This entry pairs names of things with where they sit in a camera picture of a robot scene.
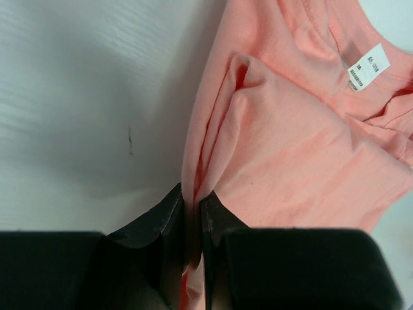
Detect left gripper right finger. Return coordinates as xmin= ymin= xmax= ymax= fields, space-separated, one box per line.
xmin=199 ymin=194 xmax=403 ymax=309

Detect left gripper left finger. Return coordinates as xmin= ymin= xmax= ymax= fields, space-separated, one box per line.
xmin=1 ymin=185 xmax=185 ymax=309

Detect pink t shirt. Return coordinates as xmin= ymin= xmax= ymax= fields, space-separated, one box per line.
xmin=181 ymin=1 xmax=412 ymax=309

